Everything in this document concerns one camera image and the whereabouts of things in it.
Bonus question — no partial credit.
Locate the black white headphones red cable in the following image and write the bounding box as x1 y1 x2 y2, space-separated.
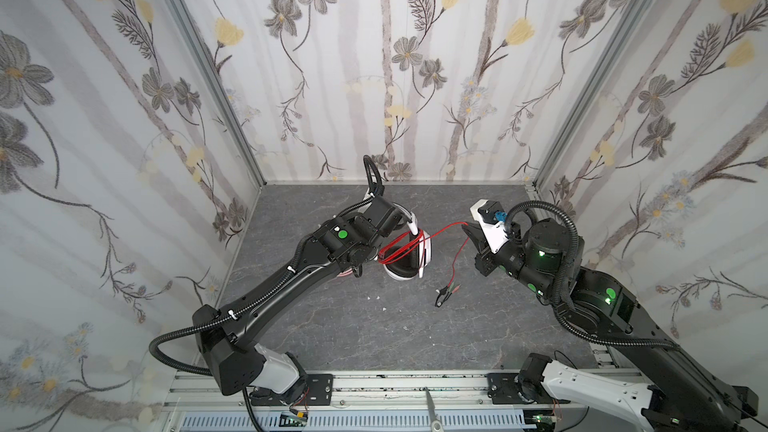
376 206 472 308

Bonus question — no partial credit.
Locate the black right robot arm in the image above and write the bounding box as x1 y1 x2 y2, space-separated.
462 199 759 431

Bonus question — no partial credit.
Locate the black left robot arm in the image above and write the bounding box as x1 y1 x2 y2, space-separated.
148 156 403 403

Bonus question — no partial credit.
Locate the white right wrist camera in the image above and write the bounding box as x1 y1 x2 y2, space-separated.
470 199 508 253

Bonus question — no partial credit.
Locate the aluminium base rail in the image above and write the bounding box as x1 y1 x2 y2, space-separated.
155 370 641 431

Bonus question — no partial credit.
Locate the white perforated cable duct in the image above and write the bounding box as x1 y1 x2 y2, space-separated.
176 409 536 431

